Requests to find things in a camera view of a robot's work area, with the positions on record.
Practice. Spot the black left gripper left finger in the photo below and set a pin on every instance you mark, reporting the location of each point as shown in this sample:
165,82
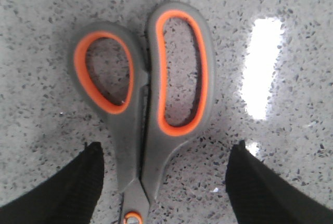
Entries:
69,196

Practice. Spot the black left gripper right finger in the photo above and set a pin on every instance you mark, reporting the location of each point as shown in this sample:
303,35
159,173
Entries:
258,195

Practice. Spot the grey orange handled scissors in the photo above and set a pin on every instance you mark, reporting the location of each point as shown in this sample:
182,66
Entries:
143,139

